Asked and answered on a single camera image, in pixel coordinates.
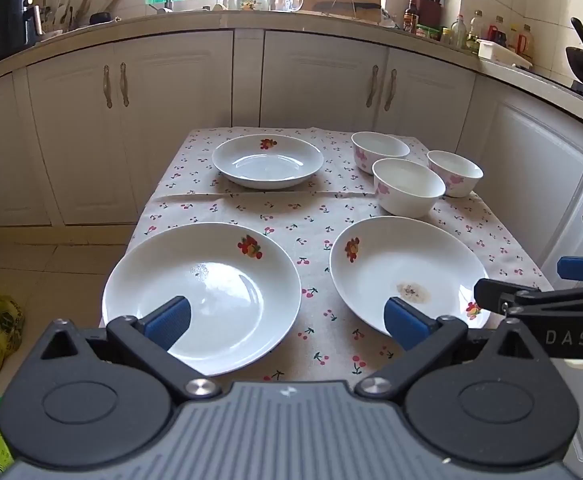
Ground cherry print tablecloth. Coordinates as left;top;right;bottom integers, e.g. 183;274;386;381
99;126;557;386

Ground black air fryer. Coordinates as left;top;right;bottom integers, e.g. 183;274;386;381
0;0;42;67

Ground beige kitchen counter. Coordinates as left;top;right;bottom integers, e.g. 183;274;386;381
0;10;583;111

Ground stained white plate fruit print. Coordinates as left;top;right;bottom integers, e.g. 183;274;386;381
329;216;492;342

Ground dark red knife block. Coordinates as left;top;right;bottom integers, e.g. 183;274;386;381
415;0;445;28

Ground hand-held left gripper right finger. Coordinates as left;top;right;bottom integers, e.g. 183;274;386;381
355;297;542;403

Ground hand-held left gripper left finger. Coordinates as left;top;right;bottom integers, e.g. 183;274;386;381
39;296;222;402

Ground orange oil bottle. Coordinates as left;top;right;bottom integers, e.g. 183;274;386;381
517;24;535;61

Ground dark sauce bottle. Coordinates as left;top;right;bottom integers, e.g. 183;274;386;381
403;0;419;35

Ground clear glass bottle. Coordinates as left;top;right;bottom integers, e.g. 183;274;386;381
450;14;467;48

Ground white bowl pink flowers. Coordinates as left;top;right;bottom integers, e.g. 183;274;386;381
372;158;446;218
352;131;411;176
426;150;484;198

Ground white rectangular container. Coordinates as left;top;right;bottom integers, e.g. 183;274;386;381
477;40;533;70

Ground white cap oil bottle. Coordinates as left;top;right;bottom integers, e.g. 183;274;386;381
466;10;485;53

